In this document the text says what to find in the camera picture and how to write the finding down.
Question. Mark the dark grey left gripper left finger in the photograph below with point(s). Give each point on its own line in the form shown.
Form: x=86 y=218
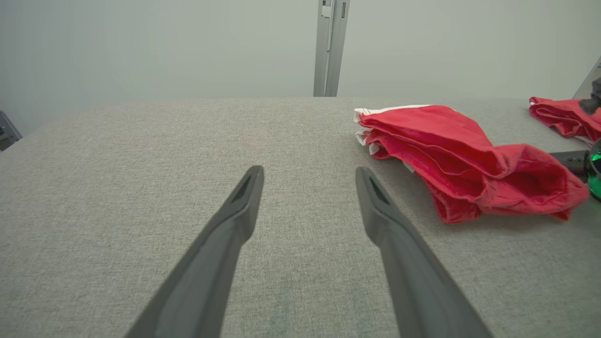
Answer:
x=206 y=272

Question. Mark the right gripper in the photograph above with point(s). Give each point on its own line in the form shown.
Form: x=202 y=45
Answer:
x=575 y=162

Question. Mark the red shorts with white stripes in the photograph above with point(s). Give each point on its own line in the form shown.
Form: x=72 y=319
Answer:
x=460 y=159

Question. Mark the grey aluminium partition post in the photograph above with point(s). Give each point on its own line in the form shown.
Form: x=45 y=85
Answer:
x=331 y=51
x=7 y=131
x=589 y=80

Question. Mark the red shirt with white sleeves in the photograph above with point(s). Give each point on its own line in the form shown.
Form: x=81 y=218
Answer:
x=561 y=117

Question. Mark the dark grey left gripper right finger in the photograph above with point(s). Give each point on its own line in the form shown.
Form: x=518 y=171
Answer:
x=413 y=277

